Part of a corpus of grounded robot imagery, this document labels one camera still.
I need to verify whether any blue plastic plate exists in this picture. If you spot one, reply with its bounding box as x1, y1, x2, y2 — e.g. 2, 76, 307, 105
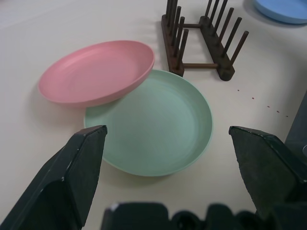
253, 0, 307, 24

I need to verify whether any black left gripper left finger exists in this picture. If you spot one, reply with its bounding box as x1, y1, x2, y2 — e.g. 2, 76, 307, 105
0, 125, 108, 230

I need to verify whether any dark wooden dish rack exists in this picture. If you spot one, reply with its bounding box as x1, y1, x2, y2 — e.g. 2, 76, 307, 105
161, 0, 250, 81

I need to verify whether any dark grey robot body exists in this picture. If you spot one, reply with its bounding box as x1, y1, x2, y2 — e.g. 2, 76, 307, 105
283, 90, 307, 179

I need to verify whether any pink plastic plate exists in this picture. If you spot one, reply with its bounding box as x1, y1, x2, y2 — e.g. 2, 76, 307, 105
37, 40, 155, 108

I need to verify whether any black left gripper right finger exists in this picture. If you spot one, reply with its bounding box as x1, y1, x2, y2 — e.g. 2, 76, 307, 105
228, 126, 307, 220

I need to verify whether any green plastic plate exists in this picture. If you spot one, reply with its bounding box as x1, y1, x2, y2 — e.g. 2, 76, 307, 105
83, 69, 213, 177

